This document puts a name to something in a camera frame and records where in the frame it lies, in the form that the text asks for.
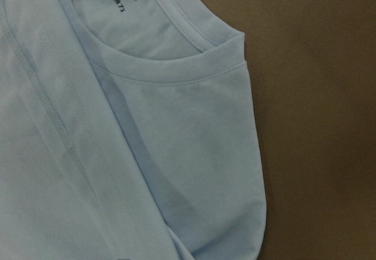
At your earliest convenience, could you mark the light blue t-shirt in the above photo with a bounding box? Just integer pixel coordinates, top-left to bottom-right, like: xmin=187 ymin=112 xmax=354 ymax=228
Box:
xmin=1 ymin=0 xmax=266 ymax=259

